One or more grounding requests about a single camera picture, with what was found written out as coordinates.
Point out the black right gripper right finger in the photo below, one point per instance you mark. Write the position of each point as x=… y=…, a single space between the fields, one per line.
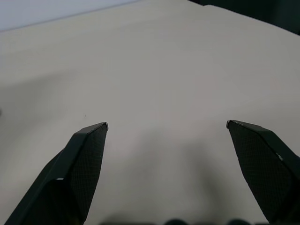
x=264 y=168

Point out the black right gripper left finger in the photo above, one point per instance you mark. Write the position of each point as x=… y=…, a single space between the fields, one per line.
x=70 y=178

